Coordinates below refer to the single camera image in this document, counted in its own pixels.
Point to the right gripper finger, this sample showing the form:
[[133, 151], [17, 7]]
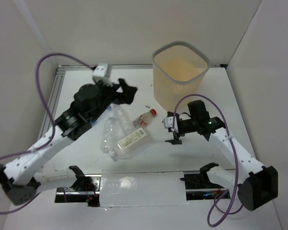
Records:
[[175, 140], [171, 115]]

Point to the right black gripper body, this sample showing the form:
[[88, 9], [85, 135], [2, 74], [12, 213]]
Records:
[[187, 125]]

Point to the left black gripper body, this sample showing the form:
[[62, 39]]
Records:
[[118, 91]]

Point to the square bottle beige label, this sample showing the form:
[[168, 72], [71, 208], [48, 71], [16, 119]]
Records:
[[130, 144]]

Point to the clear crushed bottle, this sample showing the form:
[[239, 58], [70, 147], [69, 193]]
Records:
[[109, 134]]

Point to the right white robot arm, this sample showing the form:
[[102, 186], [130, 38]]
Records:
[[253, 183]]

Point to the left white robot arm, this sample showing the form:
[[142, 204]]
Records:
[[21, 179]]

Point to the beige mesh waste bin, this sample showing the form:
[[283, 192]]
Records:
[[178, 69]]

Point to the clear bottle middle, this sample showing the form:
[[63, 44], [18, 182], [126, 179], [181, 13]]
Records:
[[123, 119]]

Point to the blue cap labelled bottle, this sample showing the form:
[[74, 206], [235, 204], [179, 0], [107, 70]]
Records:
[[109, 108]]

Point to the red cap dirty bottle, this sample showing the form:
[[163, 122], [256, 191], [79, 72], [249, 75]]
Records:
[[144, 119]]

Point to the white front cover panel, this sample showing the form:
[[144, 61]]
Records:
[[142, 189]]

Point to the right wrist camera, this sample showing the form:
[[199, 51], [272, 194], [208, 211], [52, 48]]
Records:
[[170, 123]]

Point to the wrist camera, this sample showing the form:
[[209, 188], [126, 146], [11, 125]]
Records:
[[102, 74], [170, 123]]

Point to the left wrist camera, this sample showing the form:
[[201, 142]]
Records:
[[102, 74]]

